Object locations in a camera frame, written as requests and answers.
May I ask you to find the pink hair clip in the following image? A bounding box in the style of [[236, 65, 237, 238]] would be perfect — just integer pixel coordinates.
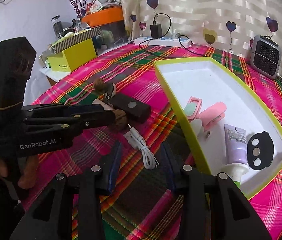
[[198, 102, 227, 131]]

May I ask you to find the white power strip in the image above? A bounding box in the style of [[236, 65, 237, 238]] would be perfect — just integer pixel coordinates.
[[134, 37, 192, 48]]

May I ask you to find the black rectangular case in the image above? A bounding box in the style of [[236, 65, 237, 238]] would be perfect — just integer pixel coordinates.
[[108, 93, 151, 124]]

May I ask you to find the yellow cardboard box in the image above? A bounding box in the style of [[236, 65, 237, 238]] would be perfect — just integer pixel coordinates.
[[47, 38, 97, 72]]

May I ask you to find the brown walnut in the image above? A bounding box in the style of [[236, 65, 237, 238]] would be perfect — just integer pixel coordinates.
[[109, 109, 127, 132], [93, 78, 107, 92]]

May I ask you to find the white usb cable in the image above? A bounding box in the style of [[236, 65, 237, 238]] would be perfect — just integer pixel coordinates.
[[124, 124, 160, 170]]

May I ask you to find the pink frame green mirror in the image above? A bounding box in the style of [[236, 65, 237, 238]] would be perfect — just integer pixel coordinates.
[[183, 96, 202, 120]]

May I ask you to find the pink plaid tablecloth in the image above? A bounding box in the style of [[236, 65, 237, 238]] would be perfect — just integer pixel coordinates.
[[22, 43, 282, 240]]

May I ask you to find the orange plastic basin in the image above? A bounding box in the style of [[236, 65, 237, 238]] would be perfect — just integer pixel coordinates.
[[81, 7, 124, 28]]

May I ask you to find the heart patterned cream curtain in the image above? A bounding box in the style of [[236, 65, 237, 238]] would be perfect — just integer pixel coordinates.
[[121, 0, 282, 75]]

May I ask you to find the person's left hand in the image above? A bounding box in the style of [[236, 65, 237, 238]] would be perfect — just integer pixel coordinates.
[[0, 155, 38, 189]]

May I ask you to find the grey mini fan heater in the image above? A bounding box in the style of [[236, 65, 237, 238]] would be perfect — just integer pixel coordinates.
[[250, 35, 281, 80]]

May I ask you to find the black round three-button disc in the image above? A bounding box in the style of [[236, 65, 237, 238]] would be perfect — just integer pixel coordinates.
[[247, 131, 274, 171]]

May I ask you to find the dark glass jar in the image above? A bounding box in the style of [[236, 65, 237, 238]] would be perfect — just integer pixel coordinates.
[[51, 15, 63, 39]]

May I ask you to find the purple cream tube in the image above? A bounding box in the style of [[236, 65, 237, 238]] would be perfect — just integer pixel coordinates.
[[221, 124, 249, 186]]

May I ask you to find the yellow-green white tray box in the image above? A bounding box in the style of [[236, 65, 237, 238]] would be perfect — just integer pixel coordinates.
[[155, 57, 282, 199]]

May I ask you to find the black power adapter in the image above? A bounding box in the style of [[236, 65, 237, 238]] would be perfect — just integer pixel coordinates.
[[150, 24, 162, 39]]

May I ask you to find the striped box lid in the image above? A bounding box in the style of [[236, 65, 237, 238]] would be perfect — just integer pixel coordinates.
[[44, 27, 102, 57]]

